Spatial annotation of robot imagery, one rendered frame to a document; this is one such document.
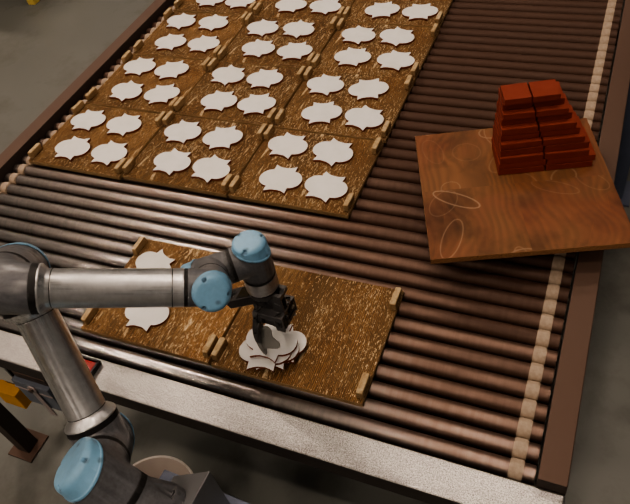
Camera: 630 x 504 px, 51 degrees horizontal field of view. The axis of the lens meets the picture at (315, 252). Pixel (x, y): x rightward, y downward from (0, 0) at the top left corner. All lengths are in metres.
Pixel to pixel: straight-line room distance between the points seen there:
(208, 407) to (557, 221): 1.00
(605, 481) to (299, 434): 1.30
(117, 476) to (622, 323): 2.13
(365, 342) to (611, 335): 1.43
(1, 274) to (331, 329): 0.81
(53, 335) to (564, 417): 1.09
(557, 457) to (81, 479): 0.96
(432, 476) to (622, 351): 1.49
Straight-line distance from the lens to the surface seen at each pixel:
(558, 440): 1.55
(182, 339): 1.81
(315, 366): 1.66
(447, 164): 1.96
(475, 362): 1.68
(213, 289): 1.26
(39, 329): 1.46
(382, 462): 1.55
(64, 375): 1.48
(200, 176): 2.24
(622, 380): 2.80
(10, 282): 1.31
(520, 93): 1.84
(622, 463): 2.63
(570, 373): 1.64
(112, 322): 1.93
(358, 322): 1.72
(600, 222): 1.82
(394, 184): 2.09
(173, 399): 1.74
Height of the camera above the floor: 2.32
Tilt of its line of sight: 47 degrees down
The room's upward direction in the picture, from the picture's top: 13 degrees counter-clockwise
